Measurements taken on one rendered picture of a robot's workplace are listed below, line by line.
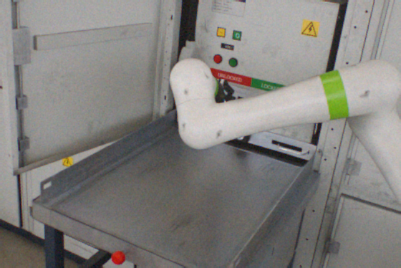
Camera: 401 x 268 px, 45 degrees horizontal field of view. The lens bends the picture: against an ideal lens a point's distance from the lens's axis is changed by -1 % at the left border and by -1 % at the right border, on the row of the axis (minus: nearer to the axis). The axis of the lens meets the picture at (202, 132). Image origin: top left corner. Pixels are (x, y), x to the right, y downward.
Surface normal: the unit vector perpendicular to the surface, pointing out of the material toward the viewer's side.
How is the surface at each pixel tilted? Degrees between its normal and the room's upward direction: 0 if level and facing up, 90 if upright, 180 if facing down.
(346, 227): 90
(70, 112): 90
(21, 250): 0
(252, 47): 90
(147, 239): 0
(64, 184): 90
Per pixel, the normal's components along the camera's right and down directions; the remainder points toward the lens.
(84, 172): 0.89, 0.26
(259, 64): -0.45, 0.31
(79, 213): 0.11, -0.91
